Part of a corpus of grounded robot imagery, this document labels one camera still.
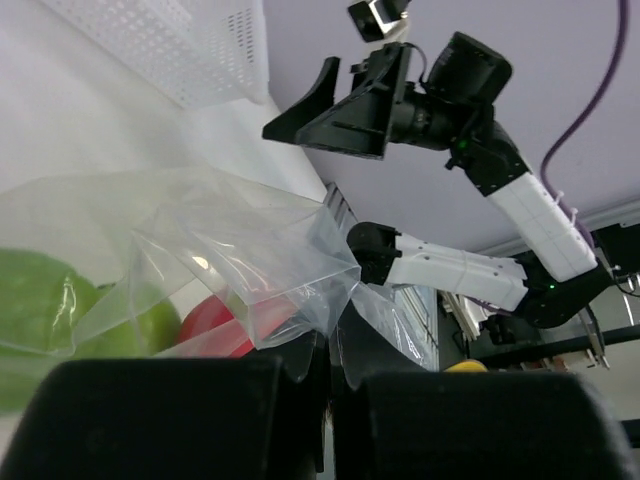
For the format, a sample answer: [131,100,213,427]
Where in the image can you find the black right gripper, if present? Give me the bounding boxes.
[262,42,410,159]

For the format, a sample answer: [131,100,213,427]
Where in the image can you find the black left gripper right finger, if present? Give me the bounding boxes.
[333,372,639,479]

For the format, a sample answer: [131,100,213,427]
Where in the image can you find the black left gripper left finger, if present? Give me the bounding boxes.
[1,358,320,479]

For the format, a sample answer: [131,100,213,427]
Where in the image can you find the red fake tomato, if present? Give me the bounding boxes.
[176,295,298,358]

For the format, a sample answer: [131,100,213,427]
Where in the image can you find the clear zip top bag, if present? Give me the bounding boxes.
[1,168,439,370]

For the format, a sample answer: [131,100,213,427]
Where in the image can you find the green fake apple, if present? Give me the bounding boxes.
[1,248,181,414]

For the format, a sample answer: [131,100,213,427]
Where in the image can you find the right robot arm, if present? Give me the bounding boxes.
[262,33,613,329]

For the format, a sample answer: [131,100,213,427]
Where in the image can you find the white perforated plastic basket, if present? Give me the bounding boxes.
[46,0,269,108]

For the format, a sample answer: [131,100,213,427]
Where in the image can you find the aluminium mounting rail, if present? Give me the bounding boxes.
[324,182,358,237]

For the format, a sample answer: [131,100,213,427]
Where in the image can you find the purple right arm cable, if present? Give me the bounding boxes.
[541,0,632,251]

